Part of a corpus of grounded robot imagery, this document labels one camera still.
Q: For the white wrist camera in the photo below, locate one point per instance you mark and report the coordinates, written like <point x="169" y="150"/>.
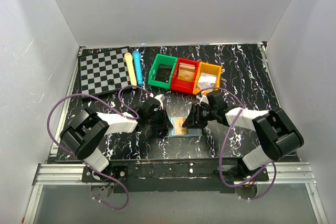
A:
<point x="202" y="99"/>
<point x="160" y="98"/>

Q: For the tan cards in red bin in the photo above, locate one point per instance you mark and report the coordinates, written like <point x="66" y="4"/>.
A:
<point x="186" y="68"/>

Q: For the blue marker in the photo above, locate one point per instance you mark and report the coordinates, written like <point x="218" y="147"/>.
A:
<point x="138" y="67"/>

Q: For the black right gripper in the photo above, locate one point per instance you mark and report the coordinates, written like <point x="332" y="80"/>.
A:
<point x="193" y="121"/>

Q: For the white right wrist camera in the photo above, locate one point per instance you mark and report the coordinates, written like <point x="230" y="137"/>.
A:
<point x="202" y="99"/>

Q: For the black grey checkerboard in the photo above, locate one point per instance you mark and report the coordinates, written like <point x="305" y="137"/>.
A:
<point x="98" y="66"/>

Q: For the orange plastic bin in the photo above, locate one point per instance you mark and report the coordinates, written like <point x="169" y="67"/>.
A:
<point x="209" y="69"/>

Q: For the white cards in orange bin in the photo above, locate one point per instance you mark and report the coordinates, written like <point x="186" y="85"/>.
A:
<point x="206" y="80"/>

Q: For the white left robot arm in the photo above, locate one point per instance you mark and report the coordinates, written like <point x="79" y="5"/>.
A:
<point x="83" y="135"/>

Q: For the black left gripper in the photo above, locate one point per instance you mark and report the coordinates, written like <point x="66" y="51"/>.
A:
<point x="165" y="123"/>

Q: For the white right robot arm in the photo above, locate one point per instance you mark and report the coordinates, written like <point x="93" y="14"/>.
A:
<point x="276" y="132"/>

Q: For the mint green card holder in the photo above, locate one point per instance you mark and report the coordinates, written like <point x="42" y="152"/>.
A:
<point x="190" y="132"/>

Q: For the black cards in green bin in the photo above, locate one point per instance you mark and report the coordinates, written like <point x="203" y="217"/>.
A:
<point x="163" y="73"/>

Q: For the green plastic bin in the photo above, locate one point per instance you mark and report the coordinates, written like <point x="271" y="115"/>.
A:
<point x="165" y="60"/>

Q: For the red plastic bin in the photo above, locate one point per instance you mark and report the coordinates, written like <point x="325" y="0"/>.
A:
<point x="179" y="85"/>

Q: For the gold striped credit card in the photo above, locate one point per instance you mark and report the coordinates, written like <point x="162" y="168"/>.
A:
<point x="186" y="75"/>

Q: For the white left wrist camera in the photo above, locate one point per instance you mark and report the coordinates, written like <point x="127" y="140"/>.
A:
<point x="160" y="98"/>

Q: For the cream yellow marker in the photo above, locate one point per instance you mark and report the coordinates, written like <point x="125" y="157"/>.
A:
<point x="129" y="61"/>

